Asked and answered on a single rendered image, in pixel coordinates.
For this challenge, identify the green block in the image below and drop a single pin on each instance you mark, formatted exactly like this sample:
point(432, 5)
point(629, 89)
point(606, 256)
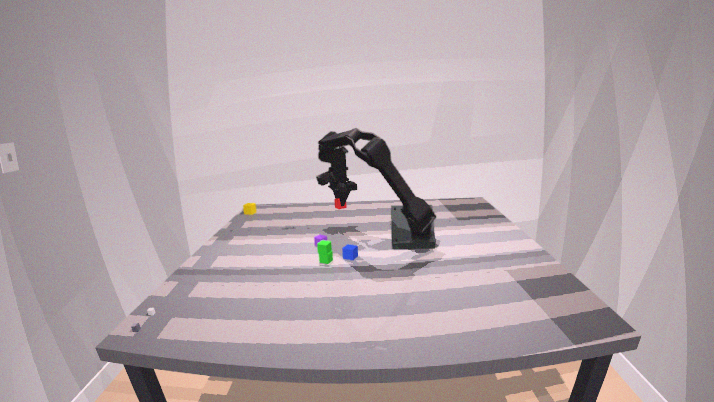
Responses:
point(326, 258)
point(324, 247)

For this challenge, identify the blue block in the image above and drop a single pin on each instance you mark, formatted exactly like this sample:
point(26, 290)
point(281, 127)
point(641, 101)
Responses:
point(350, 252)

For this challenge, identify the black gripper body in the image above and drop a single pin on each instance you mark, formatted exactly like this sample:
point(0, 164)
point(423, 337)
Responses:
point(343, 182)

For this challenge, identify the small yellow block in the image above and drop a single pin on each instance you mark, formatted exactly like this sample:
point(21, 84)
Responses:
point(249, 208)

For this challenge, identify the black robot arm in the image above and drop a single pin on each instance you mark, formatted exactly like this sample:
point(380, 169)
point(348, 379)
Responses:
point(376, 154)

